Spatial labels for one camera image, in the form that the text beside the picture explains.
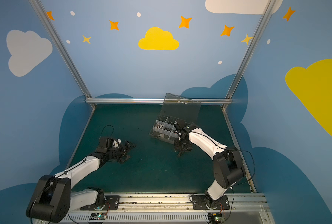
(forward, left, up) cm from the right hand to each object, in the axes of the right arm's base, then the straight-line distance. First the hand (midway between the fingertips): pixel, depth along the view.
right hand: (181, 148), depth 88 cm
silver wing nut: (+20, +16, -4) cm, 26 cm away
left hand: (-4, +28, +2) cm, 29 cm away
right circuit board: (-35, -18, -7) cm, 40 cm away
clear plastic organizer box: (+39, +5, -4) cm, 39 cm away
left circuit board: (-38, +43, -7) cm, 58 cm away
